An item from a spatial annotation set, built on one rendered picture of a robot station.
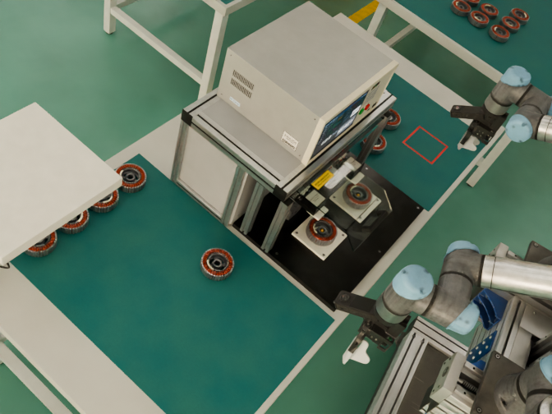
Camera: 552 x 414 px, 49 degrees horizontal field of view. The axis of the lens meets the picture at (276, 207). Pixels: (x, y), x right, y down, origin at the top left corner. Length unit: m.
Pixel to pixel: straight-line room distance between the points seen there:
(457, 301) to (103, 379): 1.04
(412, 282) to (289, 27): 1.06
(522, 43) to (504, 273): 2.45
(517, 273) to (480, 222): 2.32
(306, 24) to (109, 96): 1.72
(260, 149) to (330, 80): 0.30
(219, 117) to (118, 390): 0.89
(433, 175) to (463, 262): 1.27
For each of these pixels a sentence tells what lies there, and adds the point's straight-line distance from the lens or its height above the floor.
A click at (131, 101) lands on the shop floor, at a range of 3.57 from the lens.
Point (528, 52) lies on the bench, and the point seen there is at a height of 0.75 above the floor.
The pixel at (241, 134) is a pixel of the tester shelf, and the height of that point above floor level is 1.11.
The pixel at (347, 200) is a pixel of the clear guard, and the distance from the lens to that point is 1.97.
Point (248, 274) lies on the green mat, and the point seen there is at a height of 0.75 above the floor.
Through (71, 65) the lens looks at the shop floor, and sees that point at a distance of 3.75.
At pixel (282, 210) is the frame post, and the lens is 1.93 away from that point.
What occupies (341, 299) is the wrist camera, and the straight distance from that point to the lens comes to 1.49.
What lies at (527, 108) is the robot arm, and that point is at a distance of 1.95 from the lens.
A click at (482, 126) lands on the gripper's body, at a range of 2.11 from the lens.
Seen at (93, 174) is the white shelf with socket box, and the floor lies 1.21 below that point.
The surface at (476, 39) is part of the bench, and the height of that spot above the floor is 0.75.
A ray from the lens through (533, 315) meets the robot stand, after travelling 2.23.
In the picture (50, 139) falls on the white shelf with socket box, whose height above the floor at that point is 1.20.
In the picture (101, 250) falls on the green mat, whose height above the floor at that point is 0.75.
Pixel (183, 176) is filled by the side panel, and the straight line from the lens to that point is 2.21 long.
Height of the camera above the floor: 2.52
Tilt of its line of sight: 51 degrees down
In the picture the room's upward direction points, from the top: 23 degrees clockwise
